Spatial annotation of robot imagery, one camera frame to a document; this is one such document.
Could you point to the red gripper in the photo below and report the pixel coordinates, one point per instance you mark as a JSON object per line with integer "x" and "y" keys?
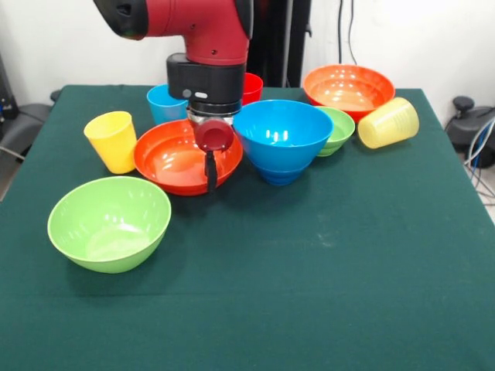
{"x": 214, "y": 135}

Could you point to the orange bowl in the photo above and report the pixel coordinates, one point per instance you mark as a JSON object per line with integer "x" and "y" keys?
{"x": 170, "y": 166}
{"x": 348, "y": 96}

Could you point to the small dark blue bowl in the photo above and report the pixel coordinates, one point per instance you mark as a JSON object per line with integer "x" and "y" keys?
{"x": 280, "y": 177}

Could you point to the large light blue bowl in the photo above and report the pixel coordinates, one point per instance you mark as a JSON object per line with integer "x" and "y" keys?
{"x": 282, "y": 150}

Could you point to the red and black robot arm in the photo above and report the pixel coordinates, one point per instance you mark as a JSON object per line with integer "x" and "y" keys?
{"x": 209, "y": 77}

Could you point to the light blue cup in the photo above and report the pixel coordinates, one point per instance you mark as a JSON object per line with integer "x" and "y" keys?
{"x": 166, "y": 110}

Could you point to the red cup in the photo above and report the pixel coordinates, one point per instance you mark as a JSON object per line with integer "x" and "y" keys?
{"x": 252, "y": 90}

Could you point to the opaque yellow cup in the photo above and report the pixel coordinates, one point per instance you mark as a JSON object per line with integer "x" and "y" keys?
{"x": 112, "y": 148}

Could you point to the large green bowl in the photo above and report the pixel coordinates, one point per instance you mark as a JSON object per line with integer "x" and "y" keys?
{"x": 104, "y": 228}

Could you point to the dark green tablecloth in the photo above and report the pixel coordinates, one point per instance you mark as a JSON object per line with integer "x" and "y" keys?
{"x": 270, "y": 290}

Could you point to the small green bowl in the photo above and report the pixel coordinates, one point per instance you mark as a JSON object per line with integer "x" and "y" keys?
{"x": 340, "y": 131}

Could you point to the translucent yellow cup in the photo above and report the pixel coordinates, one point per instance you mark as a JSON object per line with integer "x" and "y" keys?
{"x": 388, "y": 123}

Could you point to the black chair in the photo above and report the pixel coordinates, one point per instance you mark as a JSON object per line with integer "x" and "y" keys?
{"x": 27, "y": 123}

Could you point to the black chair base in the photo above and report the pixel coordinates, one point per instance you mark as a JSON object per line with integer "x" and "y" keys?
{"x": 464, "y": 123}

